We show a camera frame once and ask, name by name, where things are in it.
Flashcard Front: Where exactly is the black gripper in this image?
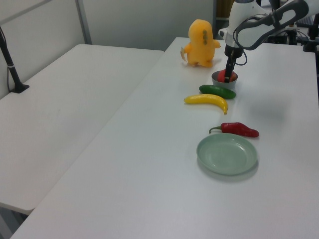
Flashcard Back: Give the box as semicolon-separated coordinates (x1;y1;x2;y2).
224;44;244;83

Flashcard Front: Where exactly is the red apple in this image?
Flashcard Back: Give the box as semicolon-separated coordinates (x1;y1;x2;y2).
217;70;237;83

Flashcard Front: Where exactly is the grey round bowl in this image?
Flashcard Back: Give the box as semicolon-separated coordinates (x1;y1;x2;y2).
211;70;238;90

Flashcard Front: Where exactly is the green cucumber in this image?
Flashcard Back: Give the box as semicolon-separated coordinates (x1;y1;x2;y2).
198;84;237;100

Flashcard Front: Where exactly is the yellow banana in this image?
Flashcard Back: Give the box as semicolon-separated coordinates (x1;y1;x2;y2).
183;94;229;115

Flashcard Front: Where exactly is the yellow plush dinosaur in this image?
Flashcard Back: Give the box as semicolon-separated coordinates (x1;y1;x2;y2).
180;18;221;68

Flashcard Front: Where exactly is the brown wooden cabinet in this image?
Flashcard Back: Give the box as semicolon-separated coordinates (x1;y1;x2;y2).
215;0;236;19

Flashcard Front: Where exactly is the red chili pepper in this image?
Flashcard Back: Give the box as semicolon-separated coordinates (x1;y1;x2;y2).
208;121;260;138

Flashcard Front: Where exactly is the pale green plate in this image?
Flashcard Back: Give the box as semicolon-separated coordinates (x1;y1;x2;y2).
196;133;258;176

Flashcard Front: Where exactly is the black equipment stand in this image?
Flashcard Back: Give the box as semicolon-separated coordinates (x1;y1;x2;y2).
303;13;319;52

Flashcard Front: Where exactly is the white empty table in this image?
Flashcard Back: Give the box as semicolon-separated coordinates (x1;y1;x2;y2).
0;44;165;215

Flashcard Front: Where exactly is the black pole with clamp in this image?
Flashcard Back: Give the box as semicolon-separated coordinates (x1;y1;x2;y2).
0;24;30;94

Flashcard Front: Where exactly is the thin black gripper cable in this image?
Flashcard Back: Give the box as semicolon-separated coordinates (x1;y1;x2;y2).
233;29;248;66

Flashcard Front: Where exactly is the grey partition post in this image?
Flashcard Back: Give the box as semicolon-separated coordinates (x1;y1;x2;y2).
74;0;93;45

